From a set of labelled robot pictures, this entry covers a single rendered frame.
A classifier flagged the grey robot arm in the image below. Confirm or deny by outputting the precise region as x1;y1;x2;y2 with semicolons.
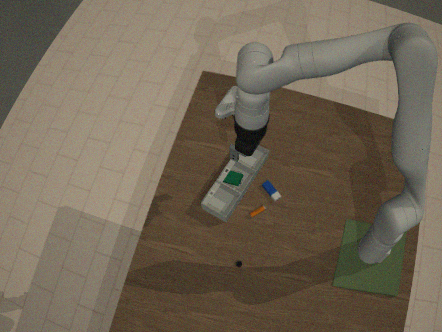
236;23;438;264

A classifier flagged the blue and white eraser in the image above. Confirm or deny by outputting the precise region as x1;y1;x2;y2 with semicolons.
262;180;281;201

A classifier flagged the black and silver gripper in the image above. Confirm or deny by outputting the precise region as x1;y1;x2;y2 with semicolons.
215;86;270;162

